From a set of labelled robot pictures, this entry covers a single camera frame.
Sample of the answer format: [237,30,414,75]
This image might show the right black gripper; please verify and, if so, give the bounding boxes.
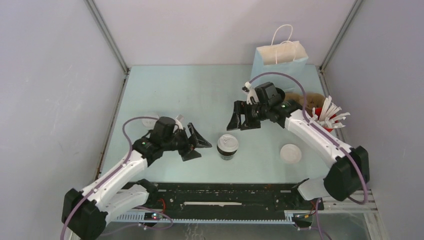
[226,101,269,131]

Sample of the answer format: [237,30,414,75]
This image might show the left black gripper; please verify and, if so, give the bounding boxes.
[162,123,211,161]

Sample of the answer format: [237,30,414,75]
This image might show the white plastic cup lid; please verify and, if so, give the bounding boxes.
[217,134,239,153]

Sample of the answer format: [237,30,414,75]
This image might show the black paper coffee cup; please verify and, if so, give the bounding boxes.
[217,134,239,161]

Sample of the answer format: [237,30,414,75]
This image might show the light blue paper bag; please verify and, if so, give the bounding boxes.
[250,24,309,79]

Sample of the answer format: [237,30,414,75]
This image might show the red cup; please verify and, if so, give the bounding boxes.
[312,107,339,133]

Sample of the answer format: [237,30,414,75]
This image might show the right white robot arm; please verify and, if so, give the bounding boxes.
[226,82,370,209]

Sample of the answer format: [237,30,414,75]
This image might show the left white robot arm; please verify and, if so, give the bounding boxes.
[60,116,212,240]

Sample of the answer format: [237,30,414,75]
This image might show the white plastic lid on table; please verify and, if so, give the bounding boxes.
[279,143,302,164]

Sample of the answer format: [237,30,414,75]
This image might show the brown cardboard cup carrier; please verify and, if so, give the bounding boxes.
[284,92,326,116]

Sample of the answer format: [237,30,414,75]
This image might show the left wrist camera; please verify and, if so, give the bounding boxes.
[175,114,184,130]

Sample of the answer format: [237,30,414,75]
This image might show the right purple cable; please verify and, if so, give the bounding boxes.
[248,72,369,240]

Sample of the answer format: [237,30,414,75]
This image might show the purple cable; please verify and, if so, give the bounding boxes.
[59,115,174,240]
[248,72,369,240]

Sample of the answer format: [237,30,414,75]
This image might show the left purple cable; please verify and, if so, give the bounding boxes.
[59,115,174,240]

